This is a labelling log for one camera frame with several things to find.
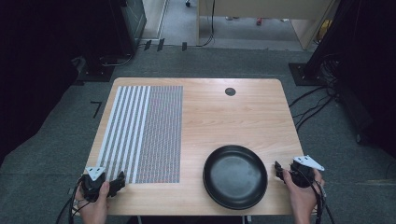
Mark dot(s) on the person's right hand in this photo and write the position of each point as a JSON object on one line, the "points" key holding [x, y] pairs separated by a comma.
{"points": [[302, 199]]}

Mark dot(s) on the dark curtain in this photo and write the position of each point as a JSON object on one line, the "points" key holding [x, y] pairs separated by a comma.
{"points": [[367, 68]]}

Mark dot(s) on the light wooden desk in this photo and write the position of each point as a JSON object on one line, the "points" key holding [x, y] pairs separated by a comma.
{"points": [[267, 7]]}

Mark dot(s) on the black floor tape corner mark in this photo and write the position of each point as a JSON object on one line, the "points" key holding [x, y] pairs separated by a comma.
{"points": [[97, 107]]}

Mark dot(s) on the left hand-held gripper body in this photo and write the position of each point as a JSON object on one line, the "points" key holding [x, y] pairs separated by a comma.
{"points": [[92, 182]]}

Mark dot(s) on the black round plate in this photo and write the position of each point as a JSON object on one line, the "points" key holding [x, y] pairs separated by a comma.
{"points": [[235, 177]]}

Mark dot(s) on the striped grey placemat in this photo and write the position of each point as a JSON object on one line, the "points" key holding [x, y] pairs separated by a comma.
{"points": [[146, 133]]}

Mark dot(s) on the black stand base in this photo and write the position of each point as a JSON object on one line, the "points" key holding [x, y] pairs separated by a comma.
{"points": [[93, 73], [300, 74]]}

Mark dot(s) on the person's left hand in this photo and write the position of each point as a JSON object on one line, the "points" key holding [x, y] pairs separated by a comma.
{"points": [[95, 210]]}

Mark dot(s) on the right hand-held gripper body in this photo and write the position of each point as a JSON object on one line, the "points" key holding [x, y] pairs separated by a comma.
{"points": [[302, 174]]}

